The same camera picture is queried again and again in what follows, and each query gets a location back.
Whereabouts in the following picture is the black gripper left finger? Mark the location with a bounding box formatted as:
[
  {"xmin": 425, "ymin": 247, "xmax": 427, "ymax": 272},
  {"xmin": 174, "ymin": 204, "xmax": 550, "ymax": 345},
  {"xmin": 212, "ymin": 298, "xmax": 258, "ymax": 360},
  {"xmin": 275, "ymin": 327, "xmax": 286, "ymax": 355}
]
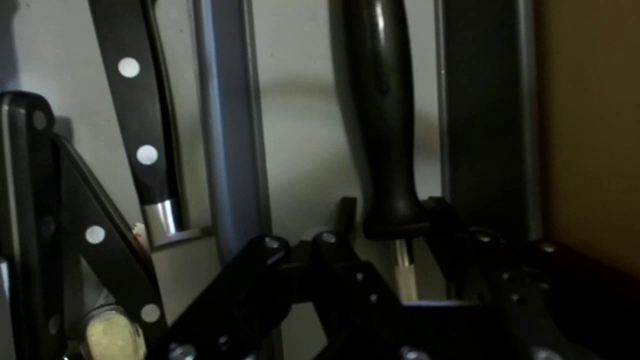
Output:
[{"xmin": 149, "ymin": 198, "xmax": 400, "ymax": 360}]

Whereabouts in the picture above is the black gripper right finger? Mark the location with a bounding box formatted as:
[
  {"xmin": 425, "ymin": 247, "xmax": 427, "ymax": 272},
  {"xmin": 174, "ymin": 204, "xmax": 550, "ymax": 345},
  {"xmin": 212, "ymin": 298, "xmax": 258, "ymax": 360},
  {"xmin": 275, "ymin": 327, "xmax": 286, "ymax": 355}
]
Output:
[{"xmin": 421, "ymin": 198, "xmax": 640, "ymax": 360}]

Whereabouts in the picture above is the dark grey cutlery tray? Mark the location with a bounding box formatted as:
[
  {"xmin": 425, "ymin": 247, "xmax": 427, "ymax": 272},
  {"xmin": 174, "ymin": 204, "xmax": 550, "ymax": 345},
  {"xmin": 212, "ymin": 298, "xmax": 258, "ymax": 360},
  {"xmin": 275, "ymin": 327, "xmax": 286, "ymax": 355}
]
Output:
[{"xmin": 0, "ymin": 0, "xmax": 542, "ymax": 360}]

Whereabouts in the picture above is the black riveted knife handle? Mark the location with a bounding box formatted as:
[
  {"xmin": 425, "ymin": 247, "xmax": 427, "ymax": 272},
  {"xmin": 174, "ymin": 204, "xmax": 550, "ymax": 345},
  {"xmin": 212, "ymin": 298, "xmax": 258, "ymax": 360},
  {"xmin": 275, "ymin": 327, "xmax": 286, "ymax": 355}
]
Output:
[{"xmin": 86, "ymin": 0, "xmax": 218, "ymax": 252}]

